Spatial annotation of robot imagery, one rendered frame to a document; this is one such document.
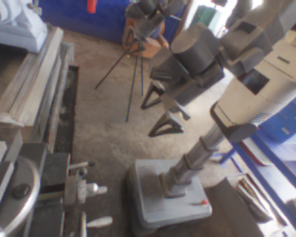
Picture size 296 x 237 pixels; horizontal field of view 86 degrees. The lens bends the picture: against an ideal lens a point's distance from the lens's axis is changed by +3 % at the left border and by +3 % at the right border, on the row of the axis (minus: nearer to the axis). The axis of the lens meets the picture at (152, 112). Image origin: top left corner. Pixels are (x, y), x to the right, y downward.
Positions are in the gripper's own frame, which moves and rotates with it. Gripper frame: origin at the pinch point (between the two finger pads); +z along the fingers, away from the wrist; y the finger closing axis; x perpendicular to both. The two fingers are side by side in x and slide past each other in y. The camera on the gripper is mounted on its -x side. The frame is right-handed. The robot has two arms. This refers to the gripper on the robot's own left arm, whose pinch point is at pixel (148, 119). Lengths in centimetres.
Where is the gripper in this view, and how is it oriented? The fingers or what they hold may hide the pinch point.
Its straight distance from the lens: 39.2
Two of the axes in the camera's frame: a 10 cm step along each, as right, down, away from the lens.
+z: -7.5, 5.8, 3.2
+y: 2.2, 6.8, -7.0
